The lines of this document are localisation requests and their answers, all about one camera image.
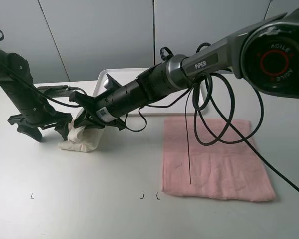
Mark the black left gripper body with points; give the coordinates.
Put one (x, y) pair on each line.
(39, 116)

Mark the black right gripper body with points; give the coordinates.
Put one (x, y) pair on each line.
(107, 108)

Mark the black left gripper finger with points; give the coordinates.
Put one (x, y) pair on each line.
(34, 133)
(63, 130)

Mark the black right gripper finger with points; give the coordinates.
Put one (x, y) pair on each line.
(87, 124)

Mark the cream white towel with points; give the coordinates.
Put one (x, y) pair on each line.
(81, 139)

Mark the pink towel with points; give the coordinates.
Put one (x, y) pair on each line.
(220, 171)

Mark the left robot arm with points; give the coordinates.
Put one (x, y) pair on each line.
(17, 82)

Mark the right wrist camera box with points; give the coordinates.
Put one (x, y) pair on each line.
(110, 84)

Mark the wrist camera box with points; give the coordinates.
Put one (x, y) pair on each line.
(110, 84)
(59, 91)

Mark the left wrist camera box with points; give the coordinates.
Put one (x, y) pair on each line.
(59, 91)

